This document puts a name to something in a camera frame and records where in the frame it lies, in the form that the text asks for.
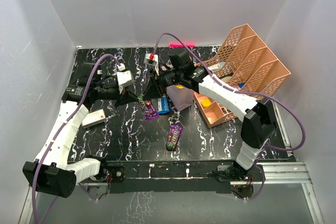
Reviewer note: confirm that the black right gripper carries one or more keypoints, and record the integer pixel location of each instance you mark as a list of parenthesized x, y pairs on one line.
[(153, 90)]

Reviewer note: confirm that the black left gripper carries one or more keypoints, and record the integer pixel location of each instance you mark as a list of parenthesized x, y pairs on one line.
[(126, 96)]

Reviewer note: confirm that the blue oreo snack pack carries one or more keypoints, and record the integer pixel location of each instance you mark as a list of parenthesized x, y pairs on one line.
[(163, 106)]

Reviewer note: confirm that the purple m&m's bag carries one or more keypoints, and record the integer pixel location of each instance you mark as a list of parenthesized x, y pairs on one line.
[(148, 109), (173, 137)]

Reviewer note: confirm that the lilac paper bag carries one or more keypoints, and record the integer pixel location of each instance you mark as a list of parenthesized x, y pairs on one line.
[(181, 98)]

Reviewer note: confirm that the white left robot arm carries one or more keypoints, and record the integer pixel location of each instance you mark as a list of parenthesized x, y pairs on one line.
[(50, 172)]

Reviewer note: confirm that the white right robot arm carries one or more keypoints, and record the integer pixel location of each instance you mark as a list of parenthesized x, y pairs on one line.
[(257, 117)]

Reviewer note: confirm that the white cardboard box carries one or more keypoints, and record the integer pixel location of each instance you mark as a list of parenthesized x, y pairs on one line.
[(94, 118)]

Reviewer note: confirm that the pink tape marker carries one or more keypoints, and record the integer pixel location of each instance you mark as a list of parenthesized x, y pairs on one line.
[(178, 44)]

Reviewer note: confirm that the white blue blister pack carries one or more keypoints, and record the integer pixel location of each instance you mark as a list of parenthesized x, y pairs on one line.
[(216, 66)]

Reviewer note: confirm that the peach plastic desk organizer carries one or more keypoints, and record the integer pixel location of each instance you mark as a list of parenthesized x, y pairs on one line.
[(250, 65)]

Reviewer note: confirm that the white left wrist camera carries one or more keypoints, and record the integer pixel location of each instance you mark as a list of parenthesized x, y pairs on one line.
[(124, 77)]

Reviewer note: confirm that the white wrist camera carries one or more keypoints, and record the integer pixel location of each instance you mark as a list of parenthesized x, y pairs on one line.
[(152, 60), (124, 77)]

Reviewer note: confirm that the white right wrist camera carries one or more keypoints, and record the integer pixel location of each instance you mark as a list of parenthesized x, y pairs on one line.
[(152, 60)]

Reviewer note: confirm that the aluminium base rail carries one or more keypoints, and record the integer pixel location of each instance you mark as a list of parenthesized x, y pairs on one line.
[(275, 191)]

